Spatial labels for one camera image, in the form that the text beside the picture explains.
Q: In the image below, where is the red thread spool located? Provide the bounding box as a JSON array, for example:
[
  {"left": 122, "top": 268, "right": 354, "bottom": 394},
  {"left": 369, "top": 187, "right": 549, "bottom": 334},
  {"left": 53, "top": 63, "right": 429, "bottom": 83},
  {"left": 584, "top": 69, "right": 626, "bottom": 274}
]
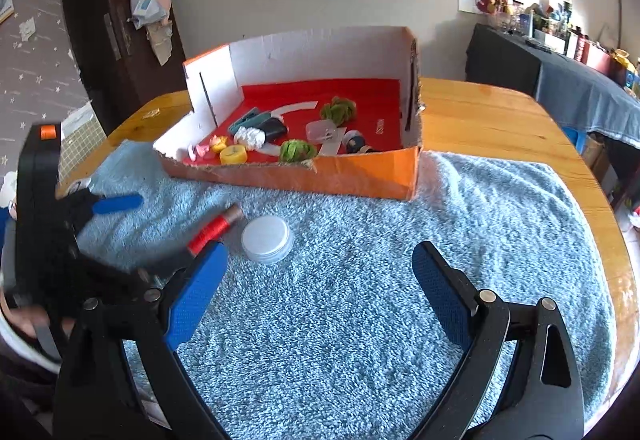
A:
[{"left": 188, "top": 204, "right": 244, "bottom": 257}]

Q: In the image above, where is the pink yellow small figurine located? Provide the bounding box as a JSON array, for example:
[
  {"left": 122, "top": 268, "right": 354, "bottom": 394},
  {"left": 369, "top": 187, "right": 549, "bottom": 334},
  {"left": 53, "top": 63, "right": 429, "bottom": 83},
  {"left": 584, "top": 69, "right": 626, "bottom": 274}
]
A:
[{"left": 188, "top": 134, "right": 228, "bottom": 160}]

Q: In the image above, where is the yellow bottle cap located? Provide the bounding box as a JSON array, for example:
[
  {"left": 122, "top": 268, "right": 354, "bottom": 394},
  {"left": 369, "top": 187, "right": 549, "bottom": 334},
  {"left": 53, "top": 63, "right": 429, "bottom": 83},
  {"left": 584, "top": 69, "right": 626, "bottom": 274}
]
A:
[{"left": 218, "top": 144, "right": 248, "bottom": 165}]

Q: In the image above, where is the teal clothespin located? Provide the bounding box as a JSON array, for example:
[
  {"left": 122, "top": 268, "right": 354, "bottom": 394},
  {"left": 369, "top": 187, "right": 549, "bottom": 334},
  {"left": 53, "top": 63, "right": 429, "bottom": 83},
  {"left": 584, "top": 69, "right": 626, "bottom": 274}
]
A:
[{"left": 228, "top": 108, "right": 271, "bottom": 136}]

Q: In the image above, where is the black white cloth roll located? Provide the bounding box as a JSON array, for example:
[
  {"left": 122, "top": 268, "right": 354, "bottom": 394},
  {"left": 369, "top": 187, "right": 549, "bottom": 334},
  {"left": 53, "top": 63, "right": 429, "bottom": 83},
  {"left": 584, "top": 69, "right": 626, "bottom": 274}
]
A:
[{"left": 233, "top": 116, "right": 288, "bottom": 151}]

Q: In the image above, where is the dark green yarn ball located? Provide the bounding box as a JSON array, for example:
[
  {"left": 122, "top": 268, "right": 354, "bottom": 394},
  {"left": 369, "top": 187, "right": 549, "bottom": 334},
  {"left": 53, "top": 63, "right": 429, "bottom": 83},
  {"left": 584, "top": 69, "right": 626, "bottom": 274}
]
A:
[{"left": 279, "top": 139, "right": 318, "bottom": 164}]

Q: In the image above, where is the clear plastic case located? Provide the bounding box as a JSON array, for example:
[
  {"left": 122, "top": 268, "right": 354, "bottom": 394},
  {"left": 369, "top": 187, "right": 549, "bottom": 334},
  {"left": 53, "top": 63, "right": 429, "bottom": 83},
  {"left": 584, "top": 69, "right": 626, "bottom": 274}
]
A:
[{"left": 305, "top": 119, "right": 337, "bottom": 144}]

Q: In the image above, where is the boy figurine blue outfit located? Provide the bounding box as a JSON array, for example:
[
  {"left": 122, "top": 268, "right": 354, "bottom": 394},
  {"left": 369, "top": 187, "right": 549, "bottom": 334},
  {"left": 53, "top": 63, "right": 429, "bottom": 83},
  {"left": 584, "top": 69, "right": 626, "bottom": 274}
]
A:
[{"left": 343, "top": 130, "right": 378, "bottom": 154}]

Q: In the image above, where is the light green yarn ball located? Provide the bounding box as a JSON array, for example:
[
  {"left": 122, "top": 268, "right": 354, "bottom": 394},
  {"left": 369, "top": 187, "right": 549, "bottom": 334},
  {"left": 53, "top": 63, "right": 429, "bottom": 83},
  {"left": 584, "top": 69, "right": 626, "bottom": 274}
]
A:
[{"left": 320, "top": 96, "right": 357, "bottom": 127}]

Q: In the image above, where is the person left hand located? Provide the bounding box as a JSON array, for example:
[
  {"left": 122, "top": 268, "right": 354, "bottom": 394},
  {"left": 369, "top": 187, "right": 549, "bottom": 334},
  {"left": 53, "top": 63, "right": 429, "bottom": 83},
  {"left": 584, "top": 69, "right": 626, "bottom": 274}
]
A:
[{"left": 1, "top": 299, "right": 50, "bottom": 338}]

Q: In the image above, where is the white round jar lid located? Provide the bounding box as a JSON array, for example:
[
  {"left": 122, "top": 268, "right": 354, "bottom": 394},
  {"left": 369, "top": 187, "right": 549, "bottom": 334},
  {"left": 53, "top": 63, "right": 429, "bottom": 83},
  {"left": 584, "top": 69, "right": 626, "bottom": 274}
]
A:
[{"left": 241, "top": 216, "right": 294, "bottom": 264}]

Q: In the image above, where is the dark wooden door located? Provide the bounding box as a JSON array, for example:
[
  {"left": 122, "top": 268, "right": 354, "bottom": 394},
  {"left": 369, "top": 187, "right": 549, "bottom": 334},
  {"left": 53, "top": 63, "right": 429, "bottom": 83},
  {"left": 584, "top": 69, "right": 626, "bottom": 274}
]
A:
[{"left": 62, "top": 0, "right": 186, "bottom": 134}]

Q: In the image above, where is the light blue towel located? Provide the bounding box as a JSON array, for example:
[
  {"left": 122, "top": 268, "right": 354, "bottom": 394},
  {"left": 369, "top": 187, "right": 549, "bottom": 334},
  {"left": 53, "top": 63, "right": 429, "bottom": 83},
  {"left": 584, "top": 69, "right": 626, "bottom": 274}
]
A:
[{"left": 79, "top": 142, "right": 616, "bottom": 439}]

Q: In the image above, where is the plastic bag on door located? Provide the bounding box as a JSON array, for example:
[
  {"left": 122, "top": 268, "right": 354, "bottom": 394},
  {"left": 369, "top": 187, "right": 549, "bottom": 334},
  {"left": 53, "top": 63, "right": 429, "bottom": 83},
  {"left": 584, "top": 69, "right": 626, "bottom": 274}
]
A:
[{"left": 130, "top": 0, "right": 171, "bottom": 30}]

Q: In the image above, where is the orange cardboard box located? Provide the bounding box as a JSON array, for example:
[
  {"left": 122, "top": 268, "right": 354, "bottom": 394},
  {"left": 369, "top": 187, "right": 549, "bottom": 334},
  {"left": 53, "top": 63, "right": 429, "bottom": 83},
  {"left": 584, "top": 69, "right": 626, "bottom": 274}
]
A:
[{"left": 153, "top": 26, "right": 422, "bottom": 200}]

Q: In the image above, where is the blue covered side table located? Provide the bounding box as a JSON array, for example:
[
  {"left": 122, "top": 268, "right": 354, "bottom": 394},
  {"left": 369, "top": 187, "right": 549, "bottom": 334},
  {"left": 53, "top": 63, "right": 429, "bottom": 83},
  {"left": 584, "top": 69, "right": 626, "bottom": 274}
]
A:
[{"left": 465, "top": 24, "right": 640, "bottom": 148}]

